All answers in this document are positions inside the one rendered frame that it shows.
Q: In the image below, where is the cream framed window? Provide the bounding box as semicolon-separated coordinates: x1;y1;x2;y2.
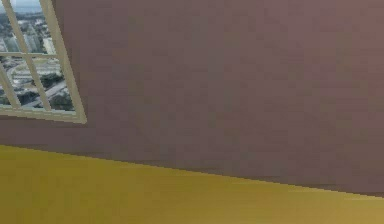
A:
0;0;88;125

